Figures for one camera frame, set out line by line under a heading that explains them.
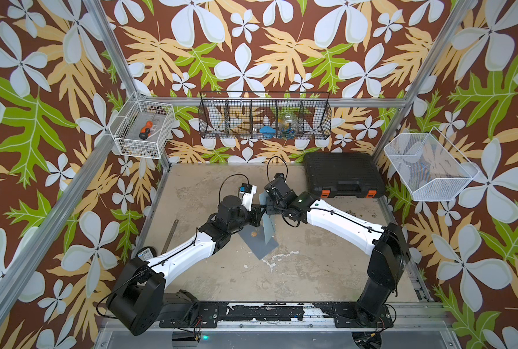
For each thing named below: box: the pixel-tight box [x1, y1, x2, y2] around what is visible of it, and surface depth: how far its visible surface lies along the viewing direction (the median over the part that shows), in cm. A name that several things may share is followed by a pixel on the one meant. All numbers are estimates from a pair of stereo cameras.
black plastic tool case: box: [302, 151, 387, 199], surface depth 109 cm
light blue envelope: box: [258, 190, 276, 246], surface depth 82 cm
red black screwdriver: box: [138, 120, 154, 141], surface depth 82 cm
